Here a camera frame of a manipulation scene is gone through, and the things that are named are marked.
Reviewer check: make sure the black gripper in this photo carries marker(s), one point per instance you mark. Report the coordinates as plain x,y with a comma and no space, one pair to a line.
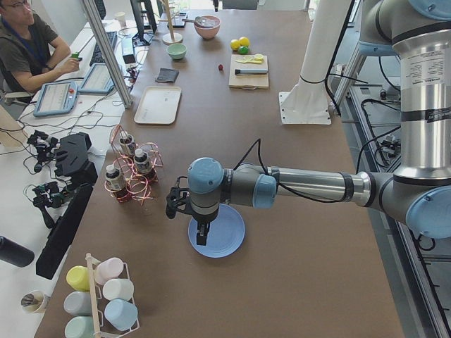
204,218

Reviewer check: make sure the blue round plate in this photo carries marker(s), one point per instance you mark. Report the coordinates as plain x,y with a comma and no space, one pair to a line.
225,236

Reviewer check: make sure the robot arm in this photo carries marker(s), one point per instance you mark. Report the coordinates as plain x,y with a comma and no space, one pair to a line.
417,193

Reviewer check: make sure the dark tea bottle middle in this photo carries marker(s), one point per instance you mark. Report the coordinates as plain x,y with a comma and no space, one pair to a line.
143,164

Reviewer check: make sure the dark tea bottle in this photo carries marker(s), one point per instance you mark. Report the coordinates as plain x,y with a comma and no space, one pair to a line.
143,164
116,183
127,143

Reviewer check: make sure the pink cup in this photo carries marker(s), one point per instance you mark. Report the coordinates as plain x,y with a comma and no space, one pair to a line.
107,270

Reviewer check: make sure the dark tea bottle front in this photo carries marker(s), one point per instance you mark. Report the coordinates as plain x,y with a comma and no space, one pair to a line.
116,183

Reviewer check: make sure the white cup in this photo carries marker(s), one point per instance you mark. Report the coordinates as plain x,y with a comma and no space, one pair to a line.
118,288

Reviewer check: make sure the dark tea bottle back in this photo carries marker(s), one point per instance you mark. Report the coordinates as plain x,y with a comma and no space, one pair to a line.
127,143

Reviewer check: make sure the blue cup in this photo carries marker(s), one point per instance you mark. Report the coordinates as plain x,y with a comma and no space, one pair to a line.
121,314

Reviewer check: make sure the yellow cup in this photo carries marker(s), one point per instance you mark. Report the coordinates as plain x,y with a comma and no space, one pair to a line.
78,278

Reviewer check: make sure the cream rabbit tray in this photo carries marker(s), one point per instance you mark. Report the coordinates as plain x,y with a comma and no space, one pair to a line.
158,105

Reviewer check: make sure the black long bar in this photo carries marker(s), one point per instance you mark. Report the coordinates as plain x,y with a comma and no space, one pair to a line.
63,233

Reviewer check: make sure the grey cup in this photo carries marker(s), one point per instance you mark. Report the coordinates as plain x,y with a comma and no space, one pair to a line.
78,304

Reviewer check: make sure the wooden cutting board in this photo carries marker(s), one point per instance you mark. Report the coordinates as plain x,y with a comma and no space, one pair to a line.
247,81

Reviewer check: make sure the mint green cup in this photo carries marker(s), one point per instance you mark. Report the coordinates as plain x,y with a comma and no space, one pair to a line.
80,327

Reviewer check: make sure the grey folded cloth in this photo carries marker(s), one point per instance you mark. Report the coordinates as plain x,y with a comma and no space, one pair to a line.
167,75

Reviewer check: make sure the steel muddler black tip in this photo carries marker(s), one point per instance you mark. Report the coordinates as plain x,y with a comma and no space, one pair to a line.
250,71

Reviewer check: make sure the yellow plastic knife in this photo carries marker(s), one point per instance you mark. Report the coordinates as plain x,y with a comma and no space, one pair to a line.
252,61

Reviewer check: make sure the green bowl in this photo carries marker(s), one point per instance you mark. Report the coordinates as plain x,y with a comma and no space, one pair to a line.
177,51

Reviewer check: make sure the teach pendant far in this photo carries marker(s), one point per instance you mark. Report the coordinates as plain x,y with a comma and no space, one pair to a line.
97,81

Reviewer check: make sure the teach pendant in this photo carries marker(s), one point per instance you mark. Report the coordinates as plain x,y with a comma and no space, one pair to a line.
97,81
56,98

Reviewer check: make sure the paper cup with utensils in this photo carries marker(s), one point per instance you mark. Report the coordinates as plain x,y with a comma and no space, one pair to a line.
34,302

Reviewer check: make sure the green lime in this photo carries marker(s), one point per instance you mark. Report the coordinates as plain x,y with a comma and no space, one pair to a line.
243,50

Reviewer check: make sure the yellow lemon near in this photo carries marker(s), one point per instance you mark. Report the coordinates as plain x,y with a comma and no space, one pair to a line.
235,44

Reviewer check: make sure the yellow lemon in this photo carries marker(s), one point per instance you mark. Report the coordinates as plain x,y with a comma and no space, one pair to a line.
235,44
244,41

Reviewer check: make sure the black cylinder bottle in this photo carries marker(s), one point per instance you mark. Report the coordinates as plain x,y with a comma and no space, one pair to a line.
15,254

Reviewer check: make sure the yellow lemon far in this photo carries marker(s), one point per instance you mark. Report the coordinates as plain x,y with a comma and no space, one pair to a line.
244,41

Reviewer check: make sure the wooden stand round base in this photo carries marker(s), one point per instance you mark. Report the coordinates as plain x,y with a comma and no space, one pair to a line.
172,37

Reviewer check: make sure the teach pendant near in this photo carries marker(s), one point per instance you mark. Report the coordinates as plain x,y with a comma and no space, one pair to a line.
56,98

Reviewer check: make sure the pink bowl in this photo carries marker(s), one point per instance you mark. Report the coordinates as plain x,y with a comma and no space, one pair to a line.
210,30

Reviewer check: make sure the metal ice scoop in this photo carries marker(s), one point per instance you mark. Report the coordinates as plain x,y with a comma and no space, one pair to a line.
201,21

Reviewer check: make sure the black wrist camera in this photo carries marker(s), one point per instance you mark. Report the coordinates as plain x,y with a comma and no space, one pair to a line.
178,201

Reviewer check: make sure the copper wire bottle rack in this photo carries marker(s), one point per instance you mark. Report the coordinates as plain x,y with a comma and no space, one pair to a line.
139,187

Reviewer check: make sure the white wire cup rack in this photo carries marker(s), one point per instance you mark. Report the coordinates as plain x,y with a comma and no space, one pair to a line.
102,327

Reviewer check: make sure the black gripper mount part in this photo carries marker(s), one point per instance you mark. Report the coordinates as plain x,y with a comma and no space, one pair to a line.
72,159

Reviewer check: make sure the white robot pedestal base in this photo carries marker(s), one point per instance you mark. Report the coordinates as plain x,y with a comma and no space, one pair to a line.
307,102

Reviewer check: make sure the aluminium frame post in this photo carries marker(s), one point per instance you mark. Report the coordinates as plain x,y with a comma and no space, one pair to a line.
90,9

